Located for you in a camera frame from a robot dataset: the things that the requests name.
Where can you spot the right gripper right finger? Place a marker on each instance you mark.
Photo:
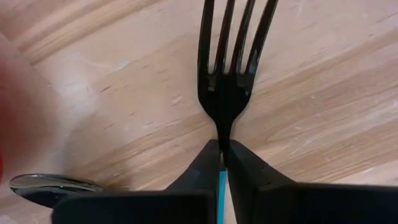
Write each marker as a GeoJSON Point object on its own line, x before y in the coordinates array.
{"type": "Point", "coordinates": [264, 199]}

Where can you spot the red plastic tray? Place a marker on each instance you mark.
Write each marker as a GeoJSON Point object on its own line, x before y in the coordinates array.
{"type": "Point", "coordinates": [1, 169]}

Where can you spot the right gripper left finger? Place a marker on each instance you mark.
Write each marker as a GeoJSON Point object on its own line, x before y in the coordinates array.
{"type": "Point", "coordinates": [199, 174]}

